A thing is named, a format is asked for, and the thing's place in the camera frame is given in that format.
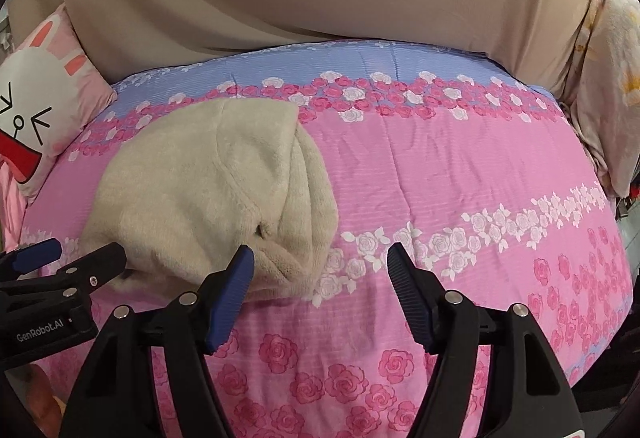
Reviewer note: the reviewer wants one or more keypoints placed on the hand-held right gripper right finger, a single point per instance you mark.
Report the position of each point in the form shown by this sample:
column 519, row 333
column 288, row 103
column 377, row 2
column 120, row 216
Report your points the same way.
column 409, row 298

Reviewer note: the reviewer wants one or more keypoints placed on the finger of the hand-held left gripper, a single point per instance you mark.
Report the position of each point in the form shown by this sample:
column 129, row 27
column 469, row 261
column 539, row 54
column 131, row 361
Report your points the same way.
column 37, row 254
column 100, row 263

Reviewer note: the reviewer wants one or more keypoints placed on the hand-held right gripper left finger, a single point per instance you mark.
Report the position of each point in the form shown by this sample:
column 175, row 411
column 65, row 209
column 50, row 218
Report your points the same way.
column 231, row 303

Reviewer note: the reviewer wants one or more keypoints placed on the cream knit sweater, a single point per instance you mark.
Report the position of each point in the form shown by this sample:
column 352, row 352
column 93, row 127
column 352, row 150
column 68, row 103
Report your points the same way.
column 210, row 188

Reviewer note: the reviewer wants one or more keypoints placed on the pink floral bedsheet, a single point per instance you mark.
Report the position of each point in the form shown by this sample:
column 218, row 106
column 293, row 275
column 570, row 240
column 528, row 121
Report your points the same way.
column 425, row 178

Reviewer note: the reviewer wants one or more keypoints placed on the pink rabbit pillow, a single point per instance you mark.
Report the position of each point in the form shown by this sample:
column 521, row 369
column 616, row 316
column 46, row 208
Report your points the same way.
column 40, row 103

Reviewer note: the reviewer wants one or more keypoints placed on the peach floral pillow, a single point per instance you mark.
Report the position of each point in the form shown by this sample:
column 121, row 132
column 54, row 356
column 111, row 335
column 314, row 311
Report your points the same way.
column 612, row 83

